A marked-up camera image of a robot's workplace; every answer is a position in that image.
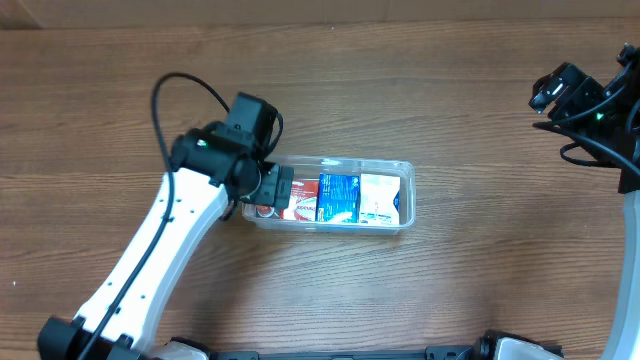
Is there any red white medicine box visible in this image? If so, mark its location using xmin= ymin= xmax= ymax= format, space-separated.
xmin=280 ymin=179 xmax=319 ymax=221

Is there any blue cough medicine box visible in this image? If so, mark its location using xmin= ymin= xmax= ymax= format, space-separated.
xmin=316 ymin=174 xmax=360 ymax=223

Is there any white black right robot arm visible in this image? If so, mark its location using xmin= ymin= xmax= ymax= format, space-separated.
xmin=529 ymin=43 xmax=639 ymax=359

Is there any white blue Hansaplast box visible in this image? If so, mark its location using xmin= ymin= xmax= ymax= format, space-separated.
xmin=358 ymin=174 xmax=401 ymax=226

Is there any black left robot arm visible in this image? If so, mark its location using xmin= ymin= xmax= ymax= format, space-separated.
xmin=37 ymin=124 xmax=293 ymax=359

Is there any orange tablet tube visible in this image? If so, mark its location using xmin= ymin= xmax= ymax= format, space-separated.
xmin=256 ymin=206 xmax=277 ymax=218

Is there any clear plastic container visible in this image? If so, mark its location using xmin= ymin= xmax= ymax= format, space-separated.
xmin=242 ymin=155 xmax=416 ymax=235

